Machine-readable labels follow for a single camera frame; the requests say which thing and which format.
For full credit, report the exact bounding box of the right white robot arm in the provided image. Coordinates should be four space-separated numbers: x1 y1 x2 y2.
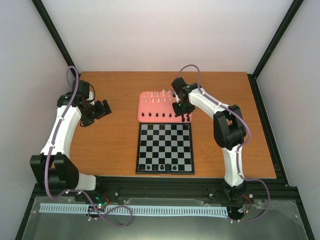
171 77 247 202

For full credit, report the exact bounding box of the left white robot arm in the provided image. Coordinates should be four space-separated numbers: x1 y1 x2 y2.
29 92 112 202

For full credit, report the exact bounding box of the left controller circuit board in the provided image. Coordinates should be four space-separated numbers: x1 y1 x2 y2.
95 194 110 210

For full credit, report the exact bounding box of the pink plastic tray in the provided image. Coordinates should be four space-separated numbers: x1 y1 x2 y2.
137 89 193 123

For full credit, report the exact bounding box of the black white chessboard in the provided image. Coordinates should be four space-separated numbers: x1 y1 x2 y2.
135 123 195 175

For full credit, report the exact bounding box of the clear acrylic cover sheet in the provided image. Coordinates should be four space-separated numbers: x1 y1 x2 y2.
16 197 308 240

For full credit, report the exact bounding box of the black aluminium frame base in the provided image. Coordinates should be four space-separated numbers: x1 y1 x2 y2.
16 71 314 240

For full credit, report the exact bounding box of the light blue slotted cable duct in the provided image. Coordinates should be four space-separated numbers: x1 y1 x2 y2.
38 203 228 218

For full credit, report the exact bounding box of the left black corner post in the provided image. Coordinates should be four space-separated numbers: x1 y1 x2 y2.
31 0 76 67

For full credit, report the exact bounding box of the black corner post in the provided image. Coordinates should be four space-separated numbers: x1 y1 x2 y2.
31 0 76 67
252 0 304 81

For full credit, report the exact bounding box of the right black corner post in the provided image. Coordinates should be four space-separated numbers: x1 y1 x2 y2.
252 0 304 81

